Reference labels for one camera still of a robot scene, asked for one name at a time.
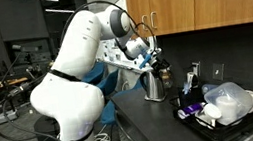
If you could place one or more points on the purple and white bottle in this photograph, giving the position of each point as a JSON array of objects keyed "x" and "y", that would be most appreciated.
[{"x": 191, "y": 109}]

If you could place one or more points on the translucent bluish cup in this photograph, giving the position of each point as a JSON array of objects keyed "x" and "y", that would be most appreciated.
[{"x": 209, "y": 87}]

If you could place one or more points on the grey box on floor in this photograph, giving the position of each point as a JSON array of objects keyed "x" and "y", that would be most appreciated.
[{"x": 5, "y": 117}]

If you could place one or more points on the clear plastic food container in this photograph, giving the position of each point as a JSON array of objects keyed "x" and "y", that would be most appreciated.
[{"x": 234, "y": 93}]

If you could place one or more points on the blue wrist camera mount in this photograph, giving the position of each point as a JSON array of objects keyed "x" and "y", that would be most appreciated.
[{"x": 144, "y": 61}]

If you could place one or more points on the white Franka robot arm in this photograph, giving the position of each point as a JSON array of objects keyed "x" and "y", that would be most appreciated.
[{"x": 76, "y": 98}]

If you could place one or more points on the white bowl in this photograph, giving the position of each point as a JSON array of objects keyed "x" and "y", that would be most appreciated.
[{"x": 212, "y": 111}]

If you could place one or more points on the stainless steel electric kettle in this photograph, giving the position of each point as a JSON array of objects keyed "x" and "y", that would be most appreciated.
[{"x": 153, "y": 85}]

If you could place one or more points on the blue plastic fork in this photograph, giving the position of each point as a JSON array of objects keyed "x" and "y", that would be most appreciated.
[{"x": 187, "y": 86}]

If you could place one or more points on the white research poster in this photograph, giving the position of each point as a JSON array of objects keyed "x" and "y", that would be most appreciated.
[{"x": 110, "y": 51}]

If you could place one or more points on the white plastic cup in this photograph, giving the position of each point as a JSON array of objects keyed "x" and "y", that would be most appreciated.
[{"x": 228, "y": 109}]

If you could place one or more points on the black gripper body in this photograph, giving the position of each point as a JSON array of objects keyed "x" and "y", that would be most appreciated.
[{"x": 160, "y": 64}]

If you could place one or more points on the silver wall outlet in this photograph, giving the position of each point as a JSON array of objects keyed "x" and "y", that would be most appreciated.
[
  {"x": 196, "y": 69},
  {"x": 218, "y": 72}
]

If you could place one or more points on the blue office chair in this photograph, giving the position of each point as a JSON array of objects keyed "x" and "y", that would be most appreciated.
[
  {"x": 109, "y": 81},
  {"x": 107, "y": 112},
  {"x": 95, "y": 73}
]

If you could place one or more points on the white whiteboard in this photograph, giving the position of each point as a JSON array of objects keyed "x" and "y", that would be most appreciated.
[{"x": 122, "y": 66}]

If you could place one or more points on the glass jar with brown contents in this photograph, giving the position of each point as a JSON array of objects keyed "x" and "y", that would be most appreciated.
[{"x": 167, "y": 80}]

